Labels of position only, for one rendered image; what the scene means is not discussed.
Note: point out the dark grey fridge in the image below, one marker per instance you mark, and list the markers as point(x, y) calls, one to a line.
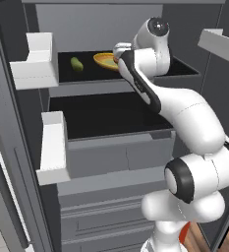
point(96, 26)

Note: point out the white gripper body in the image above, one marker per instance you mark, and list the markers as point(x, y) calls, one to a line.
point(122, 48)

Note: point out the grey freezer drawer front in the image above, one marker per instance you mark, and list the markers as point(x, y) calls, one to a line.
point(103, 220)

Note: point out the grey door bin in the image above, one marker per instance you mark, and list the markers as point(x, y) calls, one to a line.
point(219, 44)

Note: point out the grey fridge crisper drawer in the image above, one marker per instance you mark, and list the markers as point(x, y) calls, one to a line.
point(119, 156)

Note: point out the green pickle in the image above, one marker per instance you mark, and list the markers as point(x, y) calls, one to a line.
point(76, 64)

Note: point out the grey right fridge door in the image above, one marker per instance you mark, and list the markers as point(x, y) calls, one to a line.
point(222, 85)

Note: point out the brown chicken drumstick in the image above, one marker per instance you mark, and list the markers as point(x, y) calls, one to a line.
point(116, 60)

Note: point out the orange yellow bowl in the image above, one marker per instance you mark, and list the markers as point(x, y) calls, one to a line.
point(103, 60)

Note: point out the small white door bin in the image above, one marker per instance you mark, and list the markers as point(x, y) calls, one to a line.
point(34, 70)

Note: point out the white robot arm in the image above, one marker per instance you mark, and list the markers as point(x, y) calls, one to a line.
point(191, 121)

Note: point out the grey left fridge door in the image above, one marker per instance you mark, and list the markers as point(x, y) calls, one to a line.
point(21, 131)

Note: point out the tall white door bin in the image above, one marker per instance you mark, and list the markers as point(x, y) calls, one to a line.
point(53, 147)

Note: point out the black fridge shelf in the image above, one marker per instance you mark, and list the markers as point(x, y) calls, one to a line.
point(89, 74)
point(109, 114)

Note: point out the grey fridge door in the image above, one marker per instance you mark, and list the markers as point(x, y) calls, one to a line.
point(222, 85)
point(21, 131)

